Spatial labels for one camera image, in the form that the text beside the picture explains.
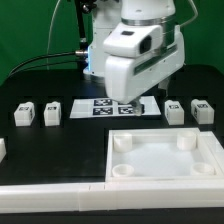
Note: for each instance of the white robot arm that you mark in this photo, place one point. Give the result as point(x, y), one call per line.
point(108, 14)

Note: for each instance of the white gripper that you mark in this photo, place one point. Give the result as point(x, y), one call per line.
point(135, 65)

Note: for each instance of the white front wall fence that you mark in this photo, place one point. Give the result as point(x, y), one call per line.
point(111, 196)

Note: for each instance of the white block left edge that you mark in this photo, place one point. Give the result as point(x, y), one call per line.
point(2, 149)

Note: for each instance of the white marker sheet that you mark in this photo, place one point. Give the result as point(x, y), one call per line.
point(105, 107)

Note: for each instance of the white square tabletop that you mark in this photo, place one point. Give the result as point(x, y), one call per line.
point(158, 154)

